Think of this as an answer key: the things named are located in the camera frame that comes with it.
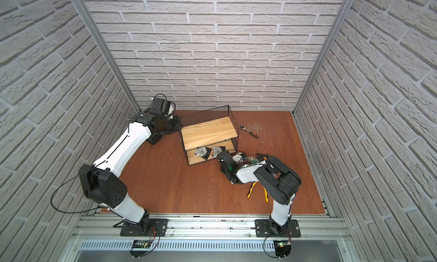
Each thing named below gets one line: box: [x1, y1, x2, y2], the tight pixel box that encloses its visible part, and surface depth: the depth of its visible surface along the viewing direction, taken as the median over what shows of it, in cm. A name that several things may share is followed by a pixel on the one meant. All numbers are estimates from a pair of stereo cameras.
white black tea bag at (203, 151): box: [194, 146, 212, 161], surface depth 97 cm
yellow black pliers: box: [246, 181, 270, 203], surface depth 85 cm
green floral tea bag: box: [248, 154, 260, 165], surface depth 92 cm
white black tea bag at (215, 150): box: [211, 145, 223, 158], surface depth 99 cm
